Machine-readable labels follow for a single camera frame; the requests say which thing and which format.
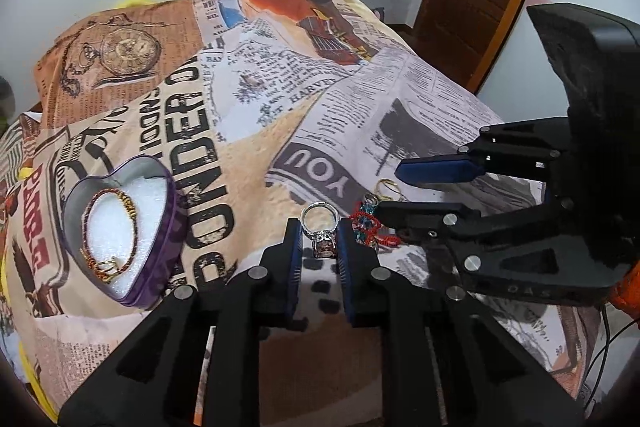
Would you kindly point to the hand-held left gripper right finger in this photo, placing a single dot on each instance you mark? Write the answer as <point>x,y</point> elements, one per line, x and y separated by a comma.
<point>345,257</point>

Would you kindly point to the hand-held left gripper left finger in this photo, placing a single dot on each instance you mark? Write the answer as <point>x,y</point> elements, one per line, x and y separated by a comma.
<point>294,257</point>

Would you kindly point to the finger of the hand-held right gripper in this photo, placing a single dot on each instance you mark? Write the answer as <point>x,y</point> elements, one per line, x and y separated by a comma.
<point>435,170</point>
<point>500,247</point>

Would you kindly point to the purple heart-shaped tin box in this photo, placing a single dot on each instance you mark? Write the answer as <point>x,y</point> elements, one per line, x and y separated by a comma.
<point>170,252</point>

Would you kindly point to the newspaper printed blanket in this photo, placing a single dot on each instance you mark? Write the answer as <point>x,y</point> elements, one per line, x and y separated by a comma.
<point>250,107</point>

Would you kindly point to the yellow cloth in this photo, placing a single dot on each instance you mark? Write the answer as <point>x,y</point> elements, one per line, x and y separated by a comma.
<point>132,0</point>

